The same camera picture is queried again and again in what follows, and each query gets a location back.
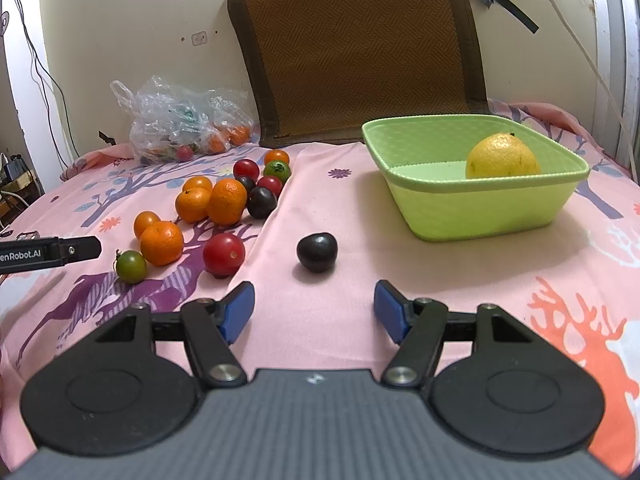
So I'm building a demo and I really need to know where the frosted glass sliding door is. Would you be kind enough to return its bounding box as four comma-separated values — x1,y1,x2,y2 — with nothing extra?
597,0,640,176

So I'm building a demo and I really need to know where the green plastic basket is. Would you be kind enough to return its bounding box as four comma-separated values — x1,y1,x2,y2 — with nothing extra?
361,114,591,242

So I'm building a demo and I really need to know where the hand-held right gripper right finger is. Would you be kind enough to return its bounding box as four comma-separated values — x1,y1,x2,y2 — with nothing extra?
374,280,548,390

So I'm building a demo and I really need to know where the clear plastic bag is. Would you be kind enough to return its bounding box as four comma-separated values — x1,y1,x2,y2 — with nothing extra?
110,76,256,166

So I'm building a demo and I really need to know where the brown woven seat mat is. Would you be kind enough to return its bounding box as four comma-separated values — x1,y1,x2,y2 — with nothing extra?
227,0,490,149

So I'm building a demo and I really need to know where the large yellow citrus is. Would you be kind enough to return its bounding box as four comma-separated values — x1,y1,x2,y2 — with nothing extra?
465,132,542,180

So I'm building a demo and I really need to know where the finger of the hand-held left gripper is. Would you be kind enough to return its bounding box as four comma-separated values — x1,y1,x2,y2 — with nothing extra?
59,236,103,264

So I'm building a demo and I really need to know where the white power cable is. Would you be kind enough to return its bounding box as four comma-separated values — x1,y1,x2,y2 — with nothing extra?
517,0,640,181

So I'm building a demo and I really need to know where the green reddish tomato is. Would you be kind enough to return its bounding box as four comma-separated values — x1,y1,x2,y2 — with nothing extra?
115,250,148,285

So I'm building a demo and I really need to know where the dark electronic box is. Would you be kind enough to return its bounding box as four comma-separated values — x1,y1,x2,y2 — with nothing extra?
2,157,29,184

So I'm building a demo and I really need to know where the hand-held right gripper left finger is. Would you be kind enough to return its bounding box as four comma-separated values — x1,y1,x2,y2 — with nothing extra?
95,281,257,389

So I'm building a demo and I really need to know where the black wall cable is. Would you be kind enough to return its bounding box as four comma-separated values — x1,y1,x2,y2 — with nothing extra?
4,0,82,161

